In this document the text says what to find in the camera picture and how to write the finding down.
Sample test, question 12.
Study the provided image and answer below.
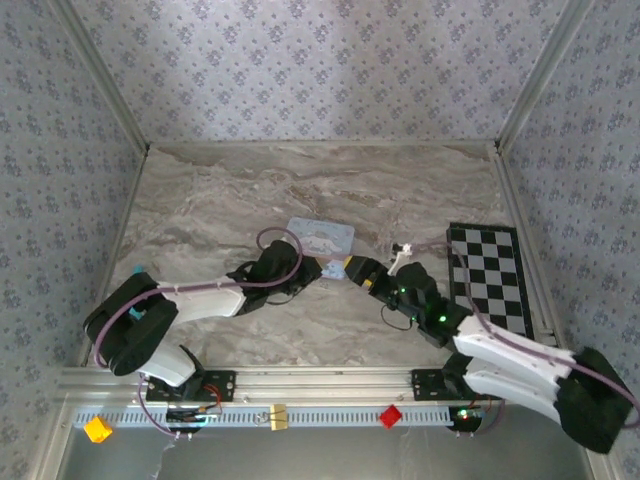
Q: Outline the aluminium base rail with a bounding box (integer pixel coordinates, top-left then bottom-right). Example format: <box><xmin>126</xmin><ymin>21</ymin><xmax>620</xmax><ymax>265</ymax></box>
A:
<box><xmin>55</xmin><ymin>364</ymin><xmax>599</xmax><ymax>404</ymax></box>

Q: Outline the aluminium side rail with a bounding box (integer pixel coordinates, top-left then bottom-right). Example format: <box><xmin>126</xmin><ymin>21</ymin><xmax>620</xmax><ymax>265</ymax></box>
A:
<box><xmin>77</xmin><ymin>147</ymin><xmax>151</xmax><ymax>367</ymax></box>
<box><xmin>489</xmin><ymin>147</ymin><xmax>572</xmax><ymax>351</ymax></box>

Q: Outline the yellow toy block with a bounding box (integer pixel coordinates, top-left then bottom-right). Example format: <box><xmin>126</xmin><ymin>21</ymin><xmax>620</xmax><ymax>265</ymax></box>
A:
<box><xmin>83</xmin><ymin>416</ymin><xmax>114</xmax><ymax>445</ymax></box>

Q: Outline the teal plastic object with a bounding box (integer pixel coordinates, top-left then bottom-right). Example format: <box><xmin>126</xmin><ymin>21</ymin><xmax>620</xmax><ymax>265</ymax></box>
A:
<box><xmin>128</xmin><ymin>264</ymin><xmax>145</xmax><ymax>322</ymax></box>

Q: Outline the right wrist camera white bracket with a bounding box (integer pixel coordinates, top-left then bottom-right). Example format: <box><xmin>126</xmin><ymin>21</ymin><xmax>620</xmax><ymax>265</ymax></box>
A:
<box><xmin>386</xmin><ymin>241</ymin><xmax>417</xmax><ymax>277</ymax></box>

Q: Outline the aluminium frame post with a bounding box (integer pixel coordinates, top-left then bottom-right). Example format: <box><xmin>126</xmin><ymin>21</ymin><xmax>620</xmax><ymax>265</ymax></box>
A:
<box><xmin>493</xmin><ymin>0</ymin><xmax>599</xmax><ymax>153</ymax></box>

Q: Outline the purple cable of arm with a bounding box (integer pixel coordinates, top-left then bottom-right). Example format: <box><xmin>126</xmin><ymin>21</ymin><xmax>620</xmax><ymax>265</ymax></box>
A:
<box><xmin>409</xmin><ymin>239</ymin><xmax>640</xmax><ymax>439</ymax></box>
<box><xmin>92</xmin><ymin>227</ymin><xmax>304</xmax><ymax>441</ymax></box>

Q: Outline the black white folding chessboard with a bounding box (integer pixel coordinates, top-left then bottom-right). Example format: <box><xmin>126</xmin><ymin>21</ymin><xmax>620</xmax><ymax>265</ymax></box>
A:
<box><xmin>446</xmin><ymin>222</ymin><xmax>536</xmax><ymax>342</ymax></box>

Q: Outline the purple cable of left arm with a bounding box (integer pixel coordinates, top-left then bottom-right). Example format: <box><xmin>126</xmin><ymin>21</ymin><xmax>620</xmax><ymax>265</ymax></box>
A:
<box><xmin>92</xmin><ymin>227</ymin><xmax>304</xmax><ymax>441</ymax></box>

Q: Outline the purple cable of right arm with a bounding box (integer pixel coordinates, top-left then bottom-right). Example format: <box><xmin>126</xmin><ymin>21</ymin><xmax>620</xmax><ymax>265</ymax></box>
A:
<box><xmin>409</xmin><ymin>239</ymin><xmax>640</xmax><ymax>439</ymax></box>

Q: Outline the grey slotted cable duct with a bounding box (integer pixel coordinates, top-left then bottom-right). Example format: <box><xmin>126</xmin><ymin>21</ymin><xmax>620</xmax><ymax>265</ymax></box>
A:
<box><xmin>73</xmin><ymin>404</ymin><xmax>454</xmax><ymax>430</ymax></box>

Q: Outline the light blue cartoon pouch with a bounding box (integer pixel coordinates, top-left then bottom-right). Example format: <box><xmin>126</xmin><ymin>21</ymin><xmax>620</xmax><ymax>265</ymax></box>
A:
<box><xmin>287</xmin><ymin>217</ymin><xmax>357</xmax><ymax>280</ymax></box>

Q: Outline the red toy block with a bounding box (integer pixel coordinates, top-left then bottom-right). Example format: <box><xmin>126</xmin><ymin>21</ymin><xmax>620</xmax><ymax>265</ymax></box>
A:
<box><xmin>378</xmin><ymin>404</ymin><xmax>404</xmax><ymax>430</ymax></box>

